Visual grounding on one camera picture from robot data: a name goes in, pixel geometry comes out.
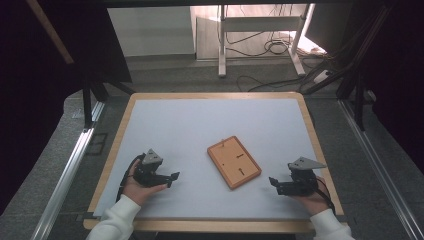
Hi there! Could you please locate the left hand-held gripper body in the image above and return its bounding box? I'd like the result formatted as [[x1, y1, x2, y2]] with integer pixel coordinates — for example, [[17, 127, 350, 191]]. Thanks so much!
[[133, 148, 172, 188]]

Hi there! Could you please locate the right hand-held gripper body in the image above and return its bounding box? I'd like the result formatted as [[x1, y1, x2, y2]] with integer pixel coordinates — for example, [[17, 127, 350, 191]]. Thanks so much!
[[276, 156, 328, 197]]

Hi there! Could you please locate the wooden picture frame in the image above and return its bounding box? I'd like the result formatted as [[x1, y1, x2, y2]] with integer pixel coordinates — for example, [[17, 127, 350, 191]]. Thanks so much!
[[206, 135, 263, 191]]

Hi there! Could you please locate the person's left hand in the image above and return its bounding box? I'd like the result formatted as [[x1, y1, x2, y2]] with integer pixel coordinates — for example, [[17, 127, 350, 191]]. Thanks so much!
[[122, 160, 168, 207]]

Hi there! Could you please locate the person's right hand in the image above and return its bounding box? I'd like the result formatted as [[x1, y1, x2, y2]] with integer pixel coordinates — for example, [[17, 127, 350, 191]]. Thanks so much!
[[293, 177, 332, 217]]

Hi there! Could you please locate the black metal stand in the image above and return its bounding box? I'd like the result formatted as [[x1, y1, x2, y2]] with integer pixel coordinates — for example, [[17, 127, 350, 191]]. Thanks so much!
[[81, 79, 136, 130], [335, 71, 368, 132]]

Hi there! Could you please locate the white power strip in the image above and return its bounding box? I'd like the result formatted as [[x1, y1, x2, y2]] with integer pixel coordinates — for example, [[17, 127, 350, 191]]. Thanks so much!
[[312, 68, 335, 85]]

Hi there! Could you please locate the white panel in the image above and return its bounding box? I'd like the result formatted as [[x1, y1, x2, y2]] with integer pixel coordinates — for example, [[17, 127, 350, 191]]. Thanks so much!
[[106, 6, 196, 58]]

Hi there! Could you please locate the wooden bar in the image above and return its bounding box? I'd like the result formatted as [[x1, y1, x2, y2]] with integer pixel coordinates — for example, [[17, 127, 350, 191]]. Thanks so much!
[[26, 0, 75, 65]]

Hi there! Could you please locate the left hand-held gripper black cable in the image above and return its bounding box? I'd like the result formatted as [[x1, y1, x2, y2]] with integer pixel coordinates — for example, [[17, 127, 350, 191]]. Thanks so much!
[[115, 154, 146, 203]]

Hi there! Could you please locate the hand-held gripper black cable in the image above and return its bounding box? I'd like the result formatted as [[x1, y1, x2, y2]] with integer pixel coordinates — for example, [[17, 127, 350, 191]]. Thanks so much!
[[115, 154, 146, 203], [314, 176, 337, 215]]

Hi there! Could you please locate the right hand-held gripper black cable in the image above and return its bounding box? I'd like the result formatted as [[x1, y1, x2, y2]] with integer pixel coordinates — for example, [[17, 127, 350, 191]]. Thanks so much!
[[314, 176, 337, 215]]

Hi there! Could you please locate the aluminium rail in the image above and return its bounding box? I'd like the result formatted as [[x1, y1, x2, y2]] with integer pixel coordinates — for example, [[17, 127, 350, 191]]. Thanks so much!
[[31, 101, 106, 240], [337, 99, 424, 240]]

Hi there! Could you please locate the long black floor cable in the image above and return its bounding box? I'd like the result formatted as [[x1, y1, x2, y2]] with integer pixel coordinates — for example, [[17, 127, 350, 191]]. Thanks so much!
[[236, 74, 309, 93]]

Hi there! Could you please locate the white metal desk frame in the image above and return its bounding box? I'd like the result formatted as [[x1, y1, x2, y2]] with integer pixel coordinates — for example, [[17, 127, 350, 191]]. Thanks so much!
[[217, 3, 316, 79]]

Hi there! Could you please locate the black floor cable bundle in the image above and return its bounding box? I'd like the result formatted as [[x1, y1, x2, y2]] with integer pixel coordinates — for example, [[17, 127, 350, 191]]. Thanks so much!
[[225, 30, 292, 58]]

